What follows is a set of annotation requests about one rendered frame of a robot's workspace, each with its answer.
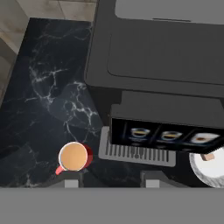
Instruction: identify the brown sugar cube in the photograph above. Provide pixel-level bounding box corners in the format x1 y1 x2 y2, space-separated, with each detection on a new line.
199 152 216 162

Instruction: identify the red coffee mug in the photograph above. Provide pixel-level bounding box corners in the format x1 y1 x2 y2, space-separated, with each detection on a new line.
54 141 95 176

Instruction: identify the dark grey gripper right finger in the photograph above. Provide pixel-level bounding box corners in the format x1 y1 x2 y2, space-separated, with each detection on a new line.
140 170 187 189

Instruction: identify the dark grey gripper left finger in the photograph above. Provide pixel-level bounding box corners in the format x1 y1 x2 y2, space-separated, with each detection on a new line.
39 170 86 189

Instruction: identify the black coffee machine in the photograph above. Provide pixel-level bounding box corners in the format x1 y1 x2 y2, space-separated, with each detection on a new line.
83 0 224 168

